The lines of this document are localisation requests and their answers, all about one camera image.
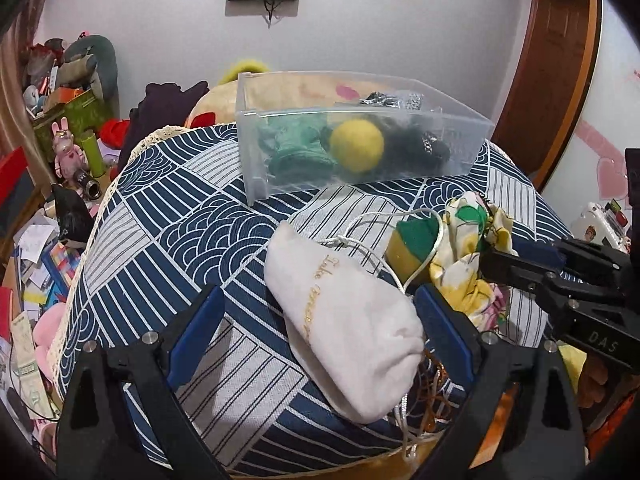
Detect silver black fabric piece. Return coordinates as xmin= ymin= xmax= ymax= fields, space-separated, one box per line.
xmin=357 ymin=91 xmax=427 ymax=112

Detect red cloth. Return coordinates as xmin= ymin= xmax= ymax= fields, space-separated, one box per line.
xmin=98 ymin=119 xmax=132 ymax=150

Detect dark purple cloth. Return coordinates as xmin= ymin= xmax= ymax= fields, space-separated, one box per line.
xmin=117 ymin=81 xmax=210 ymax=171

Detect cream cushion with pink print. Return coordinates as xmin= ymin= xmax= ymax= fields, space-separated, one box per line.
xmin=186 ymin=80 xmax=242 ymax=129

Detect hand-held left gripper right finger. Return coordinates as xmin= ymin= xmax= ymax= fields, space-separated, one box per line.
xmin=412 ymin=284 xmax=588 ymax=480

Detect blue white patterned tablecloth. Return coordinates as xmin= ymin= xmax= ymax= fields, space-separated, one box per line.
xmin=54 ymin=122 xmax=576 ymax=477

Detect black scrunchie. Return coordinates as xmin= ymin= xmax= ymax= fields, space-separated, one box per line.
xmin=385 ymin=125 xmax=452 ymax=173

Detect grey plush toy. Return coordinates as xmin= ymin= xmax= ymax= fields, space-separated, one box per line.
xmin=61 ymin=35 xmax=120 ymax=117

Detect pile of papers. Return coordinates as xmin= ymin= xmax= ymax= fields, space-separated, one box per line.
xmin=0 ymin=210 xmax=85 ymax=423

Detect white stickered case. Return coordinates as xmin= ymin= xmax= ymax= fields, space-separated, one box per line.
xmin=571 ymin=202 xmax=632 ymax=254

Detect brown wooden door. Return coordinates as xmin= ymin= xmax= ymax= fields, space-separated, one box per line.
xmin=492 ymin=0 xmax=602 ymax=192

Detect pink rabbit toy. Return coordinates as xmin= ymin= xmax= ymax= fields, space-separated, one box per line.
xmin=51 ymin=117 xmax=89 ymax=182

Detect green cylinder tube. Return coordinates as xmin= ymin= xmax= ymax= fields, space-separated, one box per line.
xmin=81 ymin=130 xmax=109 ymax=179

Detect orange patterned cloth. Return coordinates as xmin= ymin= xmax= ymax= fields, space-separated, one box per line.
xmin=397 ymin=347 xmax=518 ymax=443

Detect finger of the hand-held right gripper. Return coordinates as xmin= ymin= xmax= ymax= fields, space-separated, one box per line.
xmin=479 ymin=249 xmax=568 ymax=306
xmin=509 ymin=236 xmax=628 ymax=273

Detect yellow floral cloth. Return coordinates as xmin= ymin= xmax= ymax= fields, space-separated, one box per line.
xmin=430 ymin=191 xmax=518 ymax=332

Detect black camera lens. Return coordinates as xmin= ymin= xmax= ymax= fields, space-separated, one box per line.
xmin=74 ymin=170 xmax=104 ymax=201

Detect white drawstring pouch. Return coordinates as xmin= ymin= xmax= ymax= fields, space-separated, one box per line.
xmin=264 ymin=209 xmax=446 ymax=423

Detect yellow felt ball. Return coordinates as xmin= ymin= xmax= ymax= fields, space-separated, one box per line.
xmin=330 ymin=120 xmax=386 ymax=171

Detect yellow plush toy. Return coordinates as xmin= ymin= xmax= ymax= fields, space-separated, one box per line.
xmin=216 ymin=58 xmax=273 ymax=86

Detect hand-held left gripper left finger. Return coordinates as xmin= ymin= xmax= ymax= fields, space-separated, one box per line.
xmin=55 ymin=285 xmax=232 ymax=480

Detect green cloth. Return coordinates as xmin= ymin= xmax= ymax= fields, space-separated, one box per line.
xmin=257 ymin=117 xmax=338 ymax=182

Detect yellow green sponge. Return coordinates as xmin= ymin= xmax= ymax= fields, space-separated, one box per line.
xmin=385 ymin=217 xmax=443 ymax=282

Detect green cardboard box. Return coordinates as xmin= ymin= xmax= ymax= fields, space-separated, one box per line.
xmin=32 ymin=90 xmax=108 ymax=148

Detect clear plastic storage box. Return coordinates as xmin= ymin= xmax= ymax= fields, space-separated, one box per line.
xmin=236 ymin=71 xmax=495 ymax=207

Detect person's right hand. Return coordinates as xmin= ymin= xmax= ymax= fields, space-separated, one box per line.
xmin=577 ymin=355 xmax=618 ymax=408

